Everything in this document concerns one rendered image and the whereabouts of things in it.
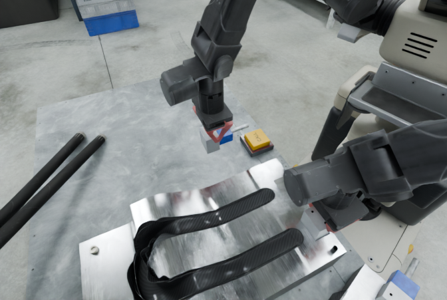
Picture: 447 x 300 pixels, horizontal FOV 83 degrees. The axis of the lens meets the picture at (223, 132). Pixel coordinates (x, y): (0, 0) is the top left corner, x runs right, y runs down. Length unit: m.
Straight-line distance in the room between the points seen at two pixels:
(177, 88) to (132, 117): 0.50
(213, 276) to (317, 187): 0.27
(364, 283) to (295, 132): 1.51
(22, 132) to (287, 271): 2.24
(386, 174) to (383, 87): 0.42
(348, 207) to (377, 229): 0.92
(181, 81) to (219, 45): 0.10
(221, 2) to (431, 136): 0.31
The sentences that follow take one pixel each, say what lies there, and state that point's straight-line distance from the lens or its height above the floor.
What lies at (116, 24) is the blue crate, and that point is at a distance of 3.57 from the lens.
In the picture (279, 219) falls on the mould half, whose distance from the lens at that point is 0.60.
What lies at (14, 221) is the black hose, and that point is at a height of 0.91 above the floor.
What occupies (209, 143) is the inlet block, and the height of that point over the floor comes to 0.94.
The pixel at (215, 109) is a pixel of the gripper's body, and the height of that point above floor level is 1.05.
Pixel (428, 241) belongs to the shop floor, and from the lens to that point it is 1.89.
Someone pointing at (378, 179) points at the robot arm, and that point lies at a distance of 0.36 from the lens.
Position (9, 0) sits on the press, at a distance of 4.26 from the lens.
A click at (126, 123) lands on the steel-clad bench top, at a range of 0.95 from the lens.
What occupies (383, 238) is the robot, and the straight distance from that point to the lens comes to 1.41.
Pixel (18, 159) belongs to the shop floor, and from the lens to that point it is 2.29.
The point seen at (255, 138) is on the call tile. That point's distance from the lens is 0.79.
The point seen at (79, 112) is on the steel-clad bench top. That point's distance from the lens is 1.07.
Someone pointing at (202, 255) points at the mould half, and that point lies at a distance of 0.54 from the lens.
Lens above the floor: 1.43
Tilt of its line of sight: 47 degrees down
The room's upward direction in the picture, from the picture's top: straight up
